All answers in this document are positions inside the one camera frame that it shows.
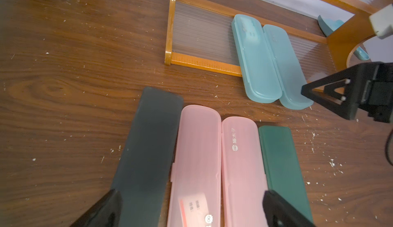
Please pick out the orange wooden shelf rack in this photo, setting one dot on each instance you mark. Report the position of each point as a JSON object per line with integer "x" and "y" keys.
{"x": 199, "y": 36}

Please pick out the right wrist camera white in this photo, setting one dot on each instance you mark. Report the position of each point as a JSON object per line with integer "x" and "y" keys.
{"x": 382, "y": 22}

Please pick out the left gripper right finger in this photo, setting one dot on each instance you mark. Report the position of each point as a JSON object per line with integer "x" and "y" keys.
{"x": 280, "y": 213}

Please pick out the teal hand mirror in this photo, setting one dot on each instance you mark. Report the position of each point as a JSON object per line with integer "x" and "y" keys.
{"x": 328, "y": 26}

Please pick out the teal pencil case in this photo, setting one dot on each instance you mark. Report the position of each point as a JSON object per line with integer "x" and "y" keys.
{"x": 255, "y": 59}
{"x": 288, "y": 68}

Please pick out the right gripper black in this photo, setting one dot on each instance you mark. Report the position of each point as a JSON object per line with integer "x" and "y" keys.
{"x": 366, "y": 86}

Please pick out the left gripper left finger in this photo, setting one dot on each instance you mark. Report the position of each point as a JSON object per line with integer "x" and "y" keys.
{"x": 104, "y": 213}

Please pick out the teal pencil case left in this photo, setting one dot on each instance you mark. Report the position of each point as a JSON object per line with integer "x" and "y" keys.
{"x": 255, "y": 59}

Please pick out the pink pencil case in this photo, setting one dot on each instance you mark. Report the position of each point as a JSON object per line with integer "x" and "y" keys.
{"x": 196, "y": 172}
{"x": 243, "y": 174}

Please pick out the dark green pencil case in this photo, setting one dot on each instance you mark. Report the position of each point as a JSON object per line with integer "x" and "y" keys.
{"x": 282, "y": 168}

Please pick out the teal pencil case right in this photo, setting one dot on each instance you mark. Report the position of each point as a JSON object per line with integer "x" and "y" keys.
{"x": 288, "y": 68}

